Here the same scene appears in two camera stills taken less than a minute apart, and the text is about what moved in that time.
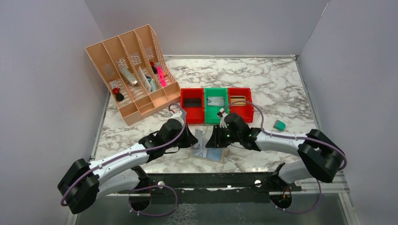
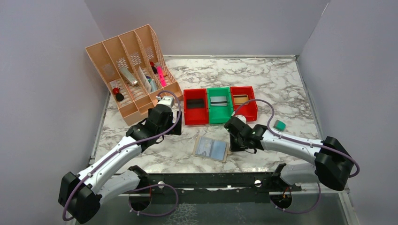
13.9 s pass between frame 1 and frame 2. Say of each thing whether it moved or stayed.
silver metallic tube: stayed
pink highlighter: stayed
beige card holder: moved
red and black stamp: stayed
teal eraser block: stayed
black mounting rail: stayed
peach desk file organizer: stayed
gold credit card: moved
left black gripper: moved
